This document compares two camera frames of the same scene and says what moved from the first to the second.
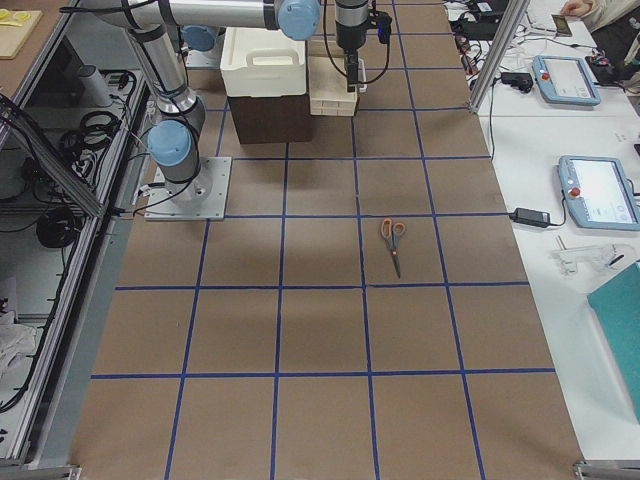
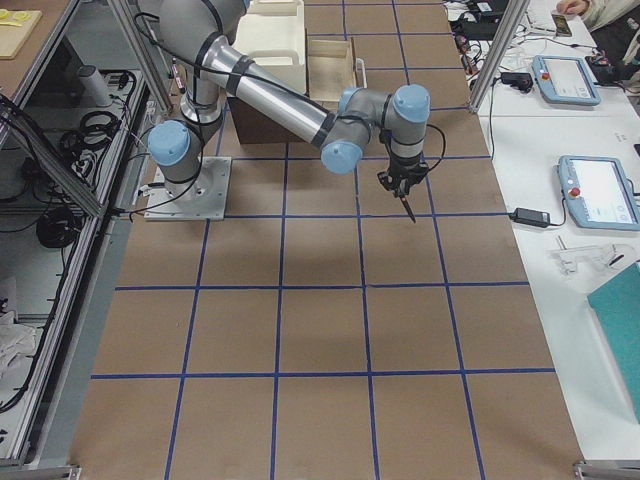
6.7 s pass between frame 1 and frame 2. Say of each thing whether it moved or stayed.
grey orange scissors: moved
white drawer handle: stayed
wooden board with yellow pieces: stayed
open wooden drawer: stayed
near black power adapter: stayed
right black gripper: moved
